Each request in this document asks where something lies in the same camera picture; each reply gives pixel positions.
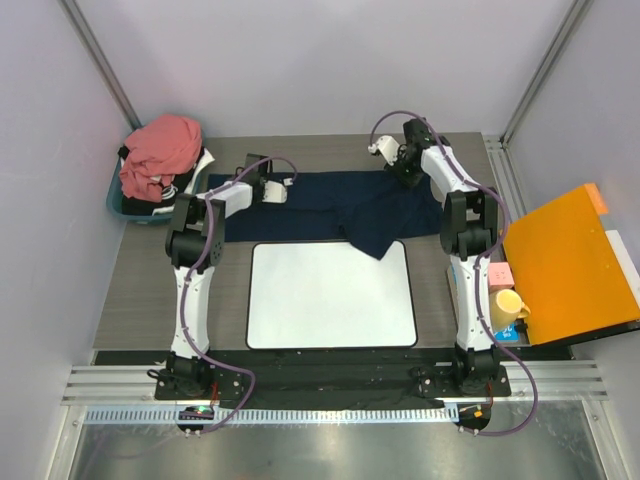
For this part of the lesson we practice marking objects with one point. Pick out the yellow mug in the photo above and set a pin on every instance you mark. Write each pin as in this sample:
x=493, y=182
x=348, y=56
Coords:
x=506, y=306

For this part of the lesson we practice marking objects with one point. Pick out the grey white panel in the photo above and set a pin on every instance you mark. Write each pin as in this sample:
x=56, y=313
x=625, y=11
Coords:
x=622, y=255

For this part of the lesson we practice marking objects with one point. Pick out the teal laundry basket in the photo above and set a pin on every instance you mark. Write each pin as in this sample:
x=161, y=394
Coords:
x=154, y=168

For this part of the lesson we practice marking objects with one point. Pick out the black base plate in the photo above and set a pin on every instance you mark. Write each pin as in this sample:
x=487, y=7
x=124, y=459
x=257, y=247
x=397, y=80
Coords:
x=428, y=373

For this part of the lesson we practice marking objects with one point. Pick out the white mat with black border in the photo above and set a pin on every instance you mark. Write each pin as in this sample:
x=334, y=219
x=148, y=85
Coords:
x=329, y=295

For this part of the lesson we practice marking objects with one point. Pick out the pink cube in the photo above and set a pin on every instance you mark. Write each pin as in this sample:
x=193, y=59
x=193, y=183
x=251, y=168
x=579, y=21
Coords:
x=500, y=276

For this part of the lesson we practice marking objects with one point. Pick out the white slotted cable duct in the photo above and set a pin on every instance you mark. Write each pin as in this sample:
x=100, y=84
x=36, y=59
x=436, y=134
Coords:
x=184, y=415

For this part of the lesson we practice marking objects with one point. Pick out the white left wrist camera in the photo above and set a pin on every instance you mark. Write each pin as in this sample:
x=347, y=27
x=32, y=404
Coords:
x=276, y=192

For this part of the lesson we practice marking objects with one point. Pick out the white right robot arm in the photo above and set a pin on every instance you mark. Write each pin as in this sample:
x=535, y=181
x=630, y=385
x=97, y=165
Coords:
x=469, y=233

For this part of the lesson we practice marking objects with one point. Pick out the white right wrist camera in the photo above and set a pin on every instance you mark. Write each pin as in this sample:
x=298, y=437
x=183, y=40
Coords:
x=387, y=147

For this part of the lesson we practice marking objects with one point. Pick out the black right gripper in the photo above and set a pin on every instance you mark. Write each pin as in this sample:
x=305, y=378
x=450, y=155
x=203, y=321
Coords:
x=411, y=180

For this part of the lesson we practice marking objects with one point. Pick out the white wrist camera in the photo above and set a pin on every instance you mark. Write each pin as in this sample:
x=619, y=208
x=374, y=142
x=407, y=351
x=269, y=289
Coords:
x=387, y=147
x=276, y=192

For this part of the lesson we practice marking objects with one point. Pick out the pink crumpled t-shirt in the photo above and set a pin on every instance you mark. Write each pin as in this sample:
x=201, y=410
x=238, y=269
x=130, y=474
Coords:
x=166, y=147

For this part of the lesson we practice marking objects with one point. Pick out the navy blue t-shirt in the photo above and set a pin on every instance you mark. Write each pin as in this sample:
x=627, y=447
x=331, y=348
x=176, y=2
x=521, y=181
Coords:
x=369, y=209

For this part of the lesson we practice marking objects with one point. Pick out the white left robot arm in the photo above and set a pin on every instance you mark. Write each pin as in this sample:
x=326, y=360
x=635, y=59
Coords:
x=194, y=244

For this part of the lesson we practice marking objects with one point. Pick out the colourful picture book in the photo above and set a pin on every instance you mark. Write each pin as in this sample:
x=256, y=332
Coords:
x=508, y=335

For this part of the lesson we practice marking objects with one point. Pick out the orange board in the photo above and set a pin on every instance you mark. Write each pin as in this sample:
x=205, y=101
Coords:
x=566, y=272

